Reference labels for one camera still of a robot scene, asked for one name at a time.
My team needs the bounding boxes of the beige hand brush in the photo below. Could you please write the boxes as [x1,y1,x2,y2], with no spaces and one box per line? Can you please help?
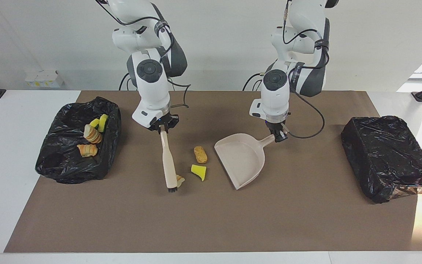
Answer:
[160,131,178,193]

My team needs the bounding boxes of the brown bread roll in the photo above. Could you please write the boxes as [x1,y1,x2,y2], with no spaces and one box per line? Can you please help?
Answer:
[193,146,208,164]

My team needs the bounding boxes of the beige plastic dustpan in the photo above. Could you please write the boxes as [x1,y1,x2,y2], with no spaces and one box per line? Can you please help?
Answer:
[214,133,286,190]

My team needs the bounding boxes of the small yellow sponge wedge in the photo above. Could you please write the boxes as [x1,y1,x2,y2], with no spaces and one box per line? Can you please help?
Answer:
[191,164,207,182]

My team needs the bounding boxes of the crumpled black bag bin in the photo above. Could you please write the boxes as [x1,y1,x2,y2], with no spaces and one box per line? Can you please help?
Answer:
[35,97,122,184]

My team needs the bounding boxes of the black bag over cardboard box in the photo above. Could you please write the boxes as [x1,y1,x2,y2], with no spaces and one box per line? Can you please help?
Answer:
[341,115,422,204]

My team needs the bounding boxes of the brown table mat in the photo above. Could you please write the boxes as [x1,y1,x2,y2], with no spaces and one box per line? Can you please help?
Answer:
[4,91,420,253]

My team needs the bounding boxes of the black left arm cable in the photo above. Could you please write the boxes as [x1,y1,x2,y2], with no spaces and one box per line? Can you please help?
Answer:
[282,0,329,139]

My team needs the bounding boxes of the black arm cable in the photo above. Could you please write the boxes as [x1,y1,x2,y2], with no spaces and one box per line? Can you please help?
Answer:
[282,0,329,139]
[96,0,191,109]

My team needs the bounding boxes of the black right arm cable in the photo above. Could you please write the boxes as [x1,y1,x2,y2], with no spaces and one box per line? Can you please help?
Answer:
[96,0,191,109]

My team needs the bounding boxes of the black left base cable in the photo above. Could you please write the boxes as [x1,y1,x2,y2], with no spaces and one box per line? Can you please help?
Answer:
[242,73,266,91]

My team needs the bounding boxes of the black base cable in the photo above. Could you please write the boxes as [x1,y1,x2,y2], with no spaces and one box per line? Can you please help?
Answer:
[119,73,133,91]
[242,73,266,91]

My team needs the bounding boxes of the black right base cable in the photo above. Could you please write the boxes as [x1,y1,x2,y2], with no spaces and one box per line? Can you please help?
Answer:
[119,73,133,91]

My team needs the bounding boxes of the white wall socket boxes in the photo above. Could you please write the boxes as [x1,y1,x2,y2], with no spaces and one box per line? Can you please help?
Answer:
[24,70,64,88]

